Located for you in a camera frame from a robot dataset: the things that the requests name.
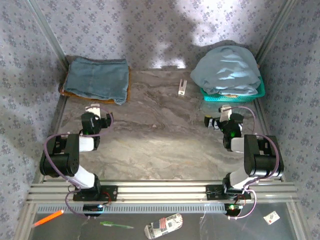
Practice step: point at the aluminium frame post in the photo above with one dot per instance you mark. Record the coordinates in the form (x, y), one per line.
(49, 32)
(25, 222)
(297, 222)
(274, 32)

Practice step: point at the orange pen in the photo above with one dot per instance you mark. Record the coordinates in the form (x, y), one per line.
(48, 218)

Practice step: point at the aluminium side rail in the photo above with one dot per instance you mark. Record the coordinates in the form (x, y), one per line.
(59, 112)
(260, 115)

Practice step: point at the teal plastic basket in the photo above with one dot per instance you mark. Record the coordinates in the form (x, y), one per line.
(225, 98)

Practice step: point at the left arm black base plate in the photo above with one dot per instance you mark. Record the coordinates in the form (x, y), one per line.
(111, 192)

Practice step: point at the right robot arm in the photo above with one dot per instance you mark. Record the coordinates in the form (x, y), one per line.
(262, 162)

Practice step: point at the controller board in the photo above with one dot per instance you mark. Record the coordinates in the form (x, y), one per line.
(232, 208)
(92, 208)

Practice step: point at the green pen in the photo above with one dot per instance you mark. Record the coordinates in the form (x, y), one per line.
(110, 224)

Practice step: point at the left controller board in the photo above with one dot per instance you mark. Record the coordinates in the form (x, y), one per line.
(92, 208)

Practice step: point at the newspaper print pouch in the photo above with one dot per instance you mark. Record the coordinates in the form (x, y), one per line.
(162, 225)

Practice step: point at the aluminium mounting rail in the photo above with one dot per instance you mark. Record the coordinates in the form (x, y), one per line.
(162, 192)

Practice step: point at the light blue trousers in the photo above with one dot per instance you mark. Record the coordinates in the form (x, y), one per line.
(225, 70)

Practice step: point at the right controller board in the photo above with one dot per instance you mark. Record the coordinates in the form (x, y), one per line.
(232, 208)

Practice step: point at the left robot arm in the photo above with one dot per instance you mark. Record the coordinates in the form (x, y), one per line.
(60, 162)

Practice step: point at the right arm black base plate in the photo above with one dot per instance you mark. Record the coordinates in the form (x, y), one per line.
(212, 192)

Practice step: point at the denim blue trousers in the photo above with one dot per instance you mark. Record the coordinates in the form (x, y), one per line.
(97, 77)

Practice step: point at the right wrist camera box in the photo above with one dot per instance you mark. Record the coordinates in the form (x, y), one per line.
(225, 113)

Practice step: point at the white card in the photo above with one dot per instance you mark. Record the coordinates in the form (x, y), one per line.
(271, 217)

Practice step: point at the small white bracket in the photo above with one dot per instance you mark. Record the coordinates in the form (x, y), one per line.
(182, 90)

